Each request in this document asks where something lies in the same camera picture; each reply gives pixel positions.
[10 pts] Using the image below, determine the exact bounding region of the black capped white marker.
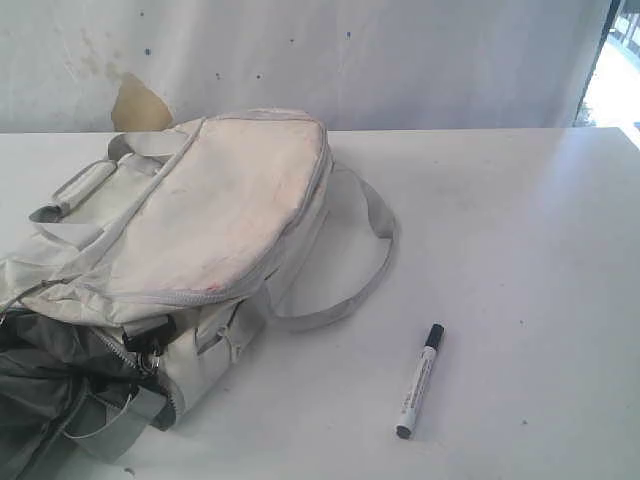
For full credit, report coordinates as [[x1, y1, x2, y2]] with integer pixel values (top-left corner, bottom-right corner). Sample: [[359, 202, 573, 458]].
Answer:
[[395, 324, 445, 439]]

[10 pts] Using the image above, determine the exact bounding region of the white and grey backpack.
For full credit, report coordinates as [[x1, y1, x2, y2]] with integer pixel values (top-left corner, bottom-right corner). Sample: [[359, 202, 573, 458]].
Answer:
[[1, 109, 398, 479]]

